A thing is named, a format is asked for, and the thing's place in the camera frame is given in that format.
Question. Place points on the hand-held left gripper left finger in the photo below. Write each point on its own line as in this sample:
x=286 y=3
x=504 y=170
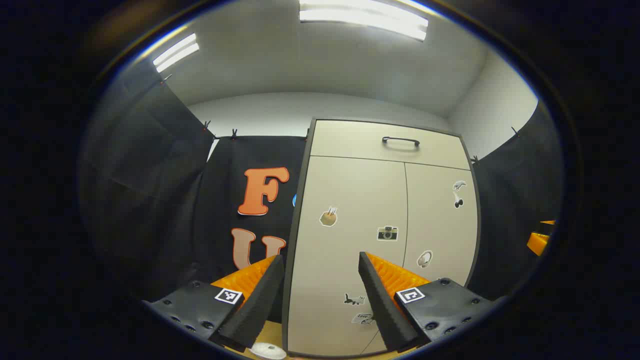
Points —
x=260 y=300

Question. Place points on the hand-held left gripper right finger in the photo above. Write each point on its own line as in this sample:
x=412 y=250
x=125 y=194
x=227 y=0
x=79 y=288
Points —
x=382 y=305

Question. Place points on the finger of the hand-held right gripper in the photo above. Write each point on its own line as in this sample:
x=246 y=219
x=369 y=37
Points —
x=546 y=230
x=537 y=244

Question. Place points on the cabinet door with camera sticker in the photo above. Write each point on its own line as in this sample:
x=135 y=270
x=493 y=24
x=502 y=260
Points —
x=325 y=265

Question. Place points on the beige double-door shoe cabinet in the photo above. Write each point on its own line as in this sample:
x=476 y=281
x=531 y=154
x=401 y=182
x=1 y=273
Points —
x=305 y=240

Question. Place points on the cabinet door with bird sticker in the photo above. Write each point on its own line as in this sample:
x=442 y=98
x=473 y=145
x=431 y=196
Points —
x=435 y=225

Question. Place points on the beige cabinet drawer front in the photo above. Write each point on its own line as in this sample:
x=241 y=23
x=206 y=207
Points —
x=350 y=142

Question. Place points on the black backdrop cloth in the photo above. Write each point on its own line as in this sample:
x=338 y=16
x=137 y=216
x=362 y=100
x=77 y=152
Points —
x=145 y=190
x=515 y=200
x=225 y=200

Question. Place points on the white round floor disc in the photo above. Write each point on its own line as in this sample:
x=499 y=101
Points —
x=267 y=351

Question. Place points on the ceiling light panel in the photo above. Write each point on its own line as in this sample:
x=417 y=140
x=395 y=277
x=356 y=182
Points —
x=176 y=52
x=365 y=17

